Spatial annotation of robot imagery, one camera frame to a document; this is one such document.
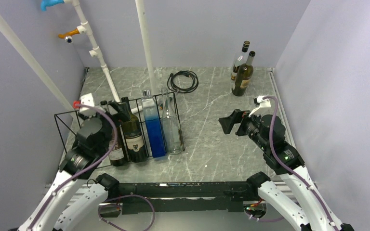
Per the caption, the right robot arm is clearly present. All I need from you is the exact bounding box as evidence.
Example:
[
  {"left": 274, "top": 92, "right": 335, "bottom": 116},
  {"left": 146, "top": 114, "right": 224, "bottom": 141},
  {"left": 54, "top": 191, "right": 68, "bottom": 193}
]
[{"left": 218, "top": 109, "right": 354, "bottom": 231}]

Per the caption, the blue square glass bottle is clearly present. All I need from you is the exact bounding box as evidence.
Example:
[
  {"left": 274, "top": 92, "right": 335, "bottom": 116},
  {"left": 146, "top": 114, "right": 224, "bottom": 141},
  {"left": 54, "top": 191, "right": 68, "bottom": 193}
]
[{"left": 141, "top": 90, "right": 166, "bottom": 158}]

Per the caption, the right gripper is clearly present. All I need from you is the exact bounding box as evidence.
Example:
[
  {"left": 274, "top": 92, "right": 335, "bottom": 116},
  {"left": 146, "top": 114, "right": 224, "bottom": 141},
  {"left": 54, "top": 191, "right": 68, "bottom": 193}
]
[{"left": 218, "top": 107, "right": 268, "bottom": 151}]

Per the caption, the white pvc pipe frame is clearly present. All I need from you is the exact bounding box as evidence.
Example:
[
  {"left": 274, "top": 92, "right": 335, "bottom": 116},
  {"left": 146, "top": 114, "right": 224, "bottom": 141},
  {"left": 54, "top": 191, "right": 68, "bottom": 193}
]
[{"left": 0, "top": 0, "right": 157, "bottom": 110}]

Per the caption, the black wire wine rack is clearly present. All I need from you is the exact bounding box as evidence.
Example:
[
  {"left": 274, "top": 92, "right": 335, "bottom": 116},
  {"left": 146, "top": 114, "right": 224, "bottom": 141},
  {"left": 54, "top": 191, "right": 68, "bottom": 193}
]
[{"left": 60, "top": 90, "right": 183, "bottom": 173}]

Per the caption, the clear glass bottle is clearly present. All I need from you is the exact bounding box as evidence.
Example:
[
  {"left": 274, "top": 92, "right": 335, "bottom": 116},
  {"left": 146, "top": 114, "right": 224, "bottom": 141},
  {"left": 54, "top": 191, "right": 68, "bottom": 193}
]
[{"left": 161, "top": 88, "right": 184, "bottom": 154}]

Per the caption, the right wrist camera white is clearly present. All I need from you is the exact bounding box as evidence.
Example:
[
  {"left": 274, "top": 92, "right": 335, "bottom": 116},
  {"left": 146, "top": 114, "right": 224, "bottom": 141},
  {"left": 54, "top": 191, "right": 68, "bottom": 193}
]
[{"left": 248, "top": 96, "right": 271, "bottom": 117}]

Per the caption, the clear bottle black cap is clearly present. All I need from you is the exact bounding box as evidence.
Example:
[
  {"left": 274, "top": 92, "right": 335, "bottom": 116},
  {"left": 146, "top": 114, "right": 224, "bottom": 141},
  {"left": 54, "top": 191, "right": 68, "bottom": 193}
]
[{"left": 231, "top": 40, "right": 250, "bottom": 81}]

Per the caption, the dark green wine bottle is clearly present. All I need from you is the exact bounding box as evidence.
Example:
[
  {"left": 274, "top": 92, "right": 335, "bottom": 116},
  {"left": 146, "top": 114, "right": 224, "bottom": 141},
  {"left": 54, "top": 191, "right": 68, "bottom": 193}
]
[{"left": 121, "top": 97, "right": 147, "bottom": 163}]

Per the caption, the blue tap handle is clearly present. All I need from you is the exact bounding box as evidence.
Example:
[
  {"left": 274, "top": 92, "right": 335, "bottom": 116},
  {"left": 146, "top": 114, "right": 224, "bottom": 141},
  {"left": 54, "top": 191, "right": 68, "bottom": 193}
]
[{"left": 40, "top": 0, "right": 65, "bottom": 11}]

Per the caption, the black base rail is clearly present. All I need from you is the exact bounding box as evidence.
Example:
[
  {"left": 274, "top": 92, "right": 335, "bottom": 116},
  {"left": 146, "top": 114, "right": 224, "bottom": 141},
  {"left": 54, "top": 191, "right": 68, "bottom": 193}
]
[{"left": 103, "top": 181, "right": 260, "bottom": 215}]

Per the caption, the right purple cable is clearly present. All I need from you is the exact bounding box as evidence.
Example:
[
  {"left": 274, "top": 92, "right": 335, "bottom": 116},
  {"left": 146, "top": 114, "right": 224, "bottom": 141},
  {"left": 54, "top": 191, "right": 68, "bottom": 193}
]
[{"left": 263, "top": 95, "right": 339, "bottom": 229}]

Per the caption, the dark wine bottle grey cap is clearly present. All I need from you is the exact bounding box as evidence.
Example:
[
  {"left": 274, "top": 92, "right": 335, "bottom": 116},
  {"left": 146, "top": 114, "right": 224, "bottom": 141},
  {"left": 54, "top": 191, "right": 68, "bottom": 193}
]
[{"left": 232, "top": 51, "right": 256, "bottom": 96}]

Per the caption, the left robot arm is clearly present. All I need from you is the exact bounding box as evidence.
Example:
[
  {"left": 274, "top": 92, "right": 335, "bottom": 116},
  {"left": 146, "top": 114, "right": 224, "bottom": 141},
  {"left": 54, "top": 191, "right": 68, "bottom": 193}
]
[{"left": 17, "top": 101, "right": 130, "bottom": 231}]

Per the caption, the coiled black cable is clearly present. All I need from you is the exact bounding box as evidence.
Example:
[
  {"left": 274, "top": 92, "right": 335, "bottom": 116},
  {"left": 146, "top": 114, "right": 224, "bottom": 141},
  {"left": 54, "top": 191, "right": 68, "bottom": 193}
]
[{"left": 167, "top": 70, "right": 199, "bottom": 94}]

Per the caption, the olive green wine bottle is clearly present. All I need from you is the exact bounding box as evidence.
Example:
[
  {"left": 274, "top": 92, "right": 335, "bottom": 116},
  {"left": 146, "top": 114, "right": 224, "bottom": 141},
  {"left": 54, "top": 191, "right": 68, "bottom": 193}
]
[{"left": 100, "top": 100, "right": 128, "bottom": 167}]

